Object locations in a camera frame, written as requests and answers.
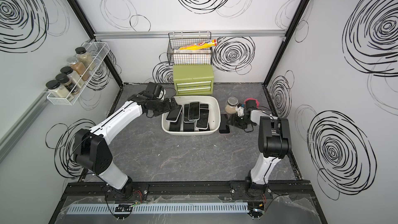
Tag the aluminium wall rail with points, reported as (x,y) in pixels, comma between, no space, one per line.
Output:
(189,34)

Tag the white slotted cable duct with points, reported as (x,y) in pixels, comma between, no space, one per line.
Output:
(157,208)

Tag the spice jar black lid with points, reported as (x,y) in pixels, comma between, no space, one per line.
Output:
(85,58)
(57,89)
(64,80)
(73,75)

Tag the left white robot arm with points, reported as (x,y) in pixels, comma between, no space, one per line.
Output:
(91,146)

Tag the yellow snack package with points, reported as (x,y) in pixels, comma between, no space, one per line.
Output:
(200,46)

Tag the glass jar with powder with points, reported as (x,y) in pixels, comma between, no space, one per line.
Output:
(231,106)

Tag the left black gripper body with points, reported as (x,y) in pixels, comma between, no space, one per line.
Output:
(160,106)

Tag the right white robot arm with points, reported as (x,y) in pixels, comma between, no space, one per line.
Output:
(274,143)

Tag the green metal tool chest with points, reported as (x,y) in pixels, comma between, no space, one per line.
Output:
(193,79)

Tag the pink smiley sponge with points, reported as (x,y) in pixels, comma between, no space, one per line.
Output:
(251,103)

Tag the black wire basket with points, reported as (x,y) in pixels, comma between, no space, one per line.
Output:
(178,56)

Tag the black phone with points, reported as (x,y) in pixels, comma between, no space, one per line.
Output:
(224,126)
(175,126)
(188,126)

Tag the white plastic storage box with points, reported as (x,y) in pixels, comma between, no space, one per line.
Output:
(214,119)

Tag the spice jar silver lid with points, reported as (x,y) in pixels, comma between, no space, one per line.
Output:
(79,67)

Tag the black phone in box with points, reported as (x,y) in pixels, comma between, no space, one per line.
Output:
(188,126)
(175,126)

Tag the clear wall spice rack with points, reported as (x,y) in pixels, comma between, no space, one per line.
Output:
(100,77)

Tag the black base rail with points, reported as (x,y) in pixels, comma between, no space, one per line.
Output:
(235,189)

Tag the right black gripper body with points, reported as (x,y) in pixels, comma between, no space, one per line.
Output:
(240,121)

